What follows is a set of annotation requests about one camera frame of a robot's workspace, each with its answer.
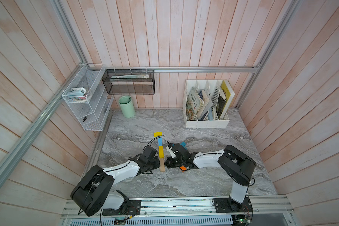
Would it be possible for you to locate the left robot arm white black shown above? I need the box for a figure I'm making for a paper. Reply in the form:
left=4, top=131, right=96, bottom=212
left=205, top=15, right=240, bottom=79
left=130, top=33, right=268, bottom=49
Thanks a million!
left=70, top=145, right=160, bottom=217

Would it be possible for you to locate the paper in mesh basket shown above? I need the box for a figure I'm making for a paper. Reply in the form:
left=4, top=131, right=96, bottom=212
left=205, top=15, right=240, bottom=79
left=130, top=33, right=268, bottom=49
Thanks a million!
left=110, top=73, right=149, bottom=80

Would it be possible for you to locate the illustrated children's book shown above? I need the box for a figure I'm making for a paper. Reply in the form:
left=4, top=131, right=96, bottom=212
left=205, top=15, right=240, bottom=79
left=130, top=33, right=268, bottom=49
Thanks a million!
left=186, top=87, right=204, bottom=121

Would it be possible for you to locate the green plastic cup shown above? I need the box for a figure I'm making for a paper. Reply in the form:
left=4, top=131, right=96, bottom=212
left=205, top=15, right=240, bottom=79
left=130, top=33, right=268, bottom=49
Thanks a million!
left=118, top=96, right=135, bottom=118

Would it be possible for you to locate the yellow cover book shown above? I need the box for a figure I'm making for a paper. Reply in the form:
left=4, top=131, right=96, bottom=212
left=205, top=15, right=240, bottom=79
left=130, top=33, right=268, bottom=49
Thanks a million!
left=218, top=80, right=235, bottom=120

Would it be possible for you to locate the white file organizer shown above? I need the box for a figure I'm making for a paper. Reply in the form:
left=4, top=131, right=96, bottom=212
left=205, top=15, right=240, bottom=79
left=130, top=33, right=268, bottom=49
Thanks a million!
left=182, top=80, right=229, bottom=129

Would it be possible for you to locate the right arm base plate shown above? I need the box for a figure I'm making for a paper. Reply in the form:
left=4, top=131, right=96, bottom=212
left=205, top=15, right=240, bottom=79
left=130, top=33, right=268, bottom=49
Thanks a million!
left=212, top=197, right=253, bottom=213

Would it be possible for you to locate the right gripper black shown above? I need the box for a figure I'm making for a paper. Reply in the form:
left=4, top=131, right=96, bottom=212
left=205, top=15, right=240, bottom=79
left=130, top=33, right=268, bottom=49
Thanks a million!
left=162, top=157, right=185, bottom=169

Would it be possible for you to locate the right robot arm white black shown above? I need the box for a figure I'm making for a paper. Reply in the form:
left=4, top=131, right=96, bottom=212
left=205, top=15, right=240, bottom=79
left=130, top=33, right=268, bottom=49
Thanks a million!
left=164, top=143, right=256, bottom=212

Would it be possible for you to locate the black mesh wall basket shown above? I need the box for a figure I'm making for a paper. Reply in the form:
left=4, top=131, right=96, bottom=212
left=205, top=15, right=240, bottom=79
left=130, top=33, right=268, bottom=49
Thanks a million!
left=102, top=69, right=155, bottom=95

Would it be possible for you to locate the natural wood block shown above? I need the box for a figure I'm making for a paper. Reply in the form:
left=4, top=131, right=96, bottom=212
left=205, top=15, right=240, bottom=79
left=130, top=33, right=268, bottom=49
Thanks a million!
left=159, top=158, right=165, bottom=172

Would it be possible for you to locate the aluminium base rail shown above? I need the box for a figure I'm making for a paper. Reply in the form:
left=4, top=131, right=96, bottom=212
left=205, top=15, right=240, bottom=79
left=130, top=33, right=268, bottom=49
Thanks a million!
left=60, top=194, right=295, bottom=219

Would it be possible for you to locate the teal block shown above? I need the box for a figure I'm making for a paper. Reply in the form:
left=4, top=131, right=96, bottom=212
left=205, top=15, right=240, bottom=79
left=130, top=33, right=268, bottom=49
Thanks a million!
left=181, top=142, right=187, bottom=150

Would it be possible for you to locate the short yellow block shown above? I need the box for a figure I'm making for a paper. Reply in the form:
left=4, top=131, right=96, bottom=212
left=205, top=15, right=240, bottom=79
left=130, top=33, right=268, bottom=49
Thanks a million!
left=153, top=132, right=163, bottom=137

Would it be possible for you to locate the light blue block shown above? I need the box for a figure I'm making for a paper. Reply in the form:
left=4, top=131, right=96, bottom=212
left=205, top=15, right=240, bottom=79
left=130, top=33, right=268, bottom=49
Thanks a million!
left=158, top=136, right=163, bottom=147

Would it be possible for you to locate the tape dispenser on shelf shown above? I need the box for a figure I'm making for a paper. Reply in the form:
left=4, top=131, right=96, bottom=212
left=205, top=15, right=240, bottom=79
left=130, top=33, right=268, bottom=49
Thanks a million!
left=66, top=87, right=88, bottom=102

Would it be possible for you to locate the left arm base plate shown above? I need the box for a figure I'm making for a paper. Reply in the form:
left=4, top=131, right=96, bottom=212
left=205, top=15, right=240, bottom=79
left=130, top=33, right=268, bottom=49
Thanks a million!
left=102, top=200, right=141, bottom=216

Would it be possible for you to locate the long yellow block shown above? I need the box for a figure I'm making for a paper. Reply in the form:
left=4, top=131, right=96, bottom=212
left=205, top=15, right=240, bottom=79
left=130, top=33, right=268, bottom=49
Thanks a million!
left=158, top=146, right=164, bottom=158

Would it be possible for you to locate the white wire wall shelf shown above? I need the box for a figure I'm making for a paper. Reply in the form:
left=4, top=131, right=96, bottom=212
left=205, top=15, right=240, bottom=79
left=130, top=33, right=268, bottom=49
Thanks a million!
left=62, top=64, right=114, bottom=131

